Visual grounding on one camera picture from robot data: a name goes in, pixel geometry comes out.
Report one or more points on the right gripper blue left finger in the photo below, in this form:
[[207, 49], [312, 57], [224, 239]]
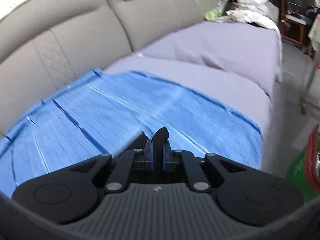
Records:
[[148, 155]]

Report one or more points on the green red bag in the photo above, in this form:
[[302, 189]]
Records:
[[304, 170]]

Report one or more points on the beige leather sofa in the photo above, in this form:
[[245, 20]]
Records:
[[47, 44]]

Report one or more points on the black pants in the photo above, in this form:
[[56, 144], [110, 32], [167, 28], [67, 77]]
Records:
[[158, 155]]

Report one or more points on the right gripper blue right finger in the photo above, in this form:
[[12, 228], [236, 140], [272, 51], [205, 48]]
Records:
[[167, 155]]

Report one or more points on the clutter pile of clothes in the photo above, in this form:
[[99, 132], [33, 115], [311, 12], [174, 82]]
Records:
[[261, 13]]

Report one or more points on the lavender sofa cover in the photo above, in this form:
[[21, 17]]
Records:
[[236, 63]]

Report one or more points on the blue checked bed sheet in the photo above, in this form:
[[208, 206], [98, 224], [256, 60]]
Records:
[[102, 113]]

